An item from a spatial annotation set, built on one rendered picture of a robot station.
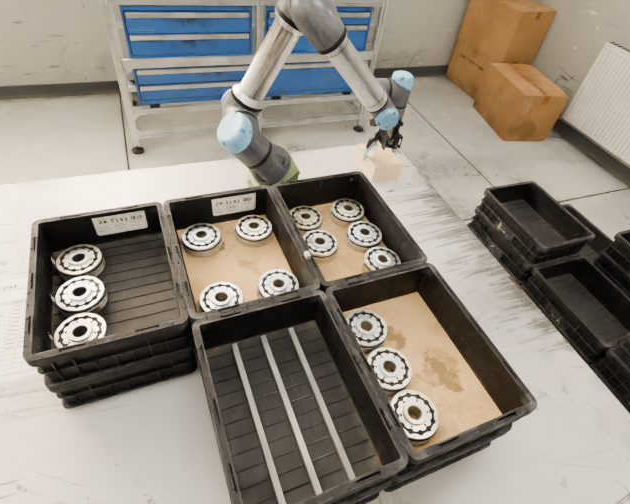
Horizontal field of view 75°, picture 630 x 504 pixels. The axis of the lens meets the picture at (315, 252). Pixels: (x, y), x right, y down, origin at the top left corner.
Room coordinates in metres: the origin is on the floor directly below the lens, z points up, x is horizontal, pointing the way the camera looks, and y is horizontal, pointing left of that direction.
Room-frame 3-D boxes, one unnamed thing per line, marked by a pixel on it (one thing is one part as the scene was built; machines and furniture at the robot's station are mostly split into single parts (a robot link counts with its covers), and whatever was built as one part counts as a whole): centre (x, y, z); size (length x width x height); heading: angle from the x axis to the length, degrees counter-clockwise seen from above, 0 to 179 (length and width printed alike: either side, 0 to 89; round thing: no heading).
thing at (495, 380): (0.50, -0.26, 0.87); 0.40 x 0.30 x 0.11; 29
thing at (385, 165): (1.46, -0.19, 0.74); 0.16 x 0.12 x 0.07; 27
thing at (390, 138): (1.44, -0.21, 0.89); 0.09 x 0.08 x 0.12; 27
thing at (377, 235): (0.89, -0.13, 0.86); 0.10 x 0.10 x 0.01
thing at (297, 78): (2.85, 0.20, 0.60); 0.72 x 0.03 x 0.56; 117
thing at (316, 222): (0.91, 0.04, 0.86); 0.10 x 0.10 x 0.01
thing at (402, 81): (1.44, -0.20, 1.05); 0.09 x 0.08 x 0.11; 109
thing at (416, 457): (0.50, -0.26, 0.92); 0.40 x 0.30 x 0.02; 29
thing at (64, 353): (0.56, 0.46, 0.92); 0.40 x 0.30 x 0.02; 29
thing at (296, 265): (0.71, 0.20, 0.87); 0.40 x 0.30 x 0.11; 29
